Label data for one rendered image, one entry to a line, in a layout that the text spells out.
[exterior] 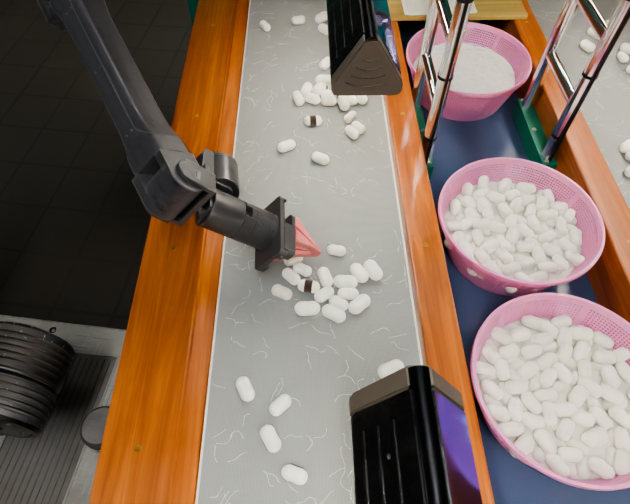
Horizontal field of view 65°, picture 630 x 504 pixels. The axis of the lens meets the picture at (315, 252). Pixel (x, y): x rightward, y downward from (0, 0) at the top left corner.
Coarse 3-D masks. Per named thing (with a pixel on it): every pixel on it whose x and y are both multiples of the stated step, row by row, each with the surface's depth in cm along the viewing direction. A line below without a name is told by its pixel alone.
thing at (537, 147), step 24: (576, 0) 84; (624, 0) 71; (600, 24) 78; (624, 24) 73; (552, 48) 93; (600, 48) 77; (528, 96) 103; (576, 96) 84; (528, 120) 103; (528, 144) 102; (552, 144) 93; (552, 168) 96
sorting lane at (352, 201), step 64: (256, 0) 125; (320, 0) 125; (256, 64) 110; (256, 128) 98; (320, 128) 98; (384, 128) 98; (256, 192) 88; (320, 192) 88; (384, 192) 88; (320, 256) 80; (384, 256) 80; (256, 320) 74; (320, 320) 74; (384, 320) 74; (256, 384) 68; (320, 384) 68; (256, 448) 63; (320, 448) 63
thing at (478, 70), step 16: (464, 48) 114; (480, 48) 115; (416, 64) 111; (464, 64) 110; (480, 64) 110; (496, 64) 111; (464, 80) 107; (480, 80) 107; (496, 80) 107; (512, 80) 108
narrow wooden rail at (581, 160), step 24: (504, 24) 121; (528, 24) 114; (528, 48) 109; (552, 72) 104; (552, 96) 99; (552, 120) 98; (576, 120) 95; (576, 144) 92; (576, 168) 89; (600, 168) 88; (600, 192) 85; (624, 216) 82; (624, 240) 79; (600, 264) 82; (624, 264) 76; (600, 288) 82; (624, 288) 76; (624, 312) 76
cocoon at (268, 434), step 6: (264, 426) 63; (270, 426) 63; (264, 432) 63; (270, 432) 63; (264, 438) 62; (270, 438) 62; (276, 438) 62; (270, 444) 62; (276, 444) 62; (270, 450) 62; (276, 450) 62
